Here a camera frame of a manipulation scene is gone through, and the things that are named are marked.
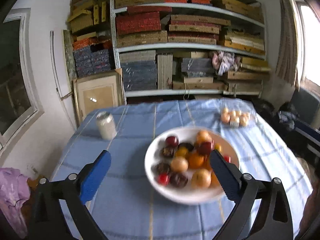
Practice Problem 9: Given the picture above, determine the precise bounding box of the orange tangerine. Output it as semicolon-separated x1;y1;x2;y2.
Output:
188;153;205;170

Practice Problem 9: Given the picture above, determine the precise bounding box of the dark brown tomato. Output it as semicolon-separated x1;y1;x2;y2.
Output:
159;146;176;159

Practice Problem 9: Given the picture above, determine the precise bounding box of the blue checked tablecloth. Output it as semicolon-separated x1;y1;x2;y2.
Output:
49;98;315;240

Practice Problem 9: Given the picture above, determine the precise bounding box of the white round plate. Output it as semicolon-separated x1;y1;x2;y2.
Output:
144;127;239;205

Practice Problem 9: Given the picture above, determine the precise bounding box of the white beverage can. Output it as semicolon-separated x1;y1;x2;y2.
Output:
96;111;117;140

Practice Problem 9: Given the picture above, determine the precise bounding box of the clear plastic fruit box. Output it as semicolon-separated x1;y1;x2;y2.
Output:
220;106;257;128

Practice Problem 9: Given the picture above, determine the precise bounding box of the small red cherry tomato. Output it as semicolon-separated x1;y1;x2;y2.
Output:
157;173;170;186

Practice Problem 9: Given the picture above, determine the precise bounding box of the dark red plum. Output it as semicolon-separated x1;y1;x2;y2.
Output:
165;135;179;148

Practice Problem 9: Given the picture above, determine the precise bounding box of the purple plastic bag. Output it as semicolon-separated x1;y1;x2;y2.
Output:
1;168;30;239

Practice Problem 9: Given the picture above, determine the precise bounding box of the dark chair with clothes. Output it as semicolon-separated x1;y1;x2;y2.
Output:
277;87;320;145

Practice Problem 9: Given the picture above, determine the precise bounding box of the beige framed panel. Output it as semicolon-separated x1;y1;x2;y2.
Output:
73;68;125;125

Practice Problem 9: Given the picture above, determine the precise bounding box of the pink white cloth bundle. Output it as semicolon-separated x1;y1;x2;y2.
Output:
211;50;241;76

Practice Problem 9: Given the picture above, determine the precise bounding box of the metal storage shelf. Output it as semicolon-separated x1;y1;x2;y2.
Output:
110;0;270;99

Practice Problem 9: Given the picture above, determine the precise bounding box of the window with white frame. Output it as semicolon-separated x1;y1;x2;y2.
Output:
1;8;44;151

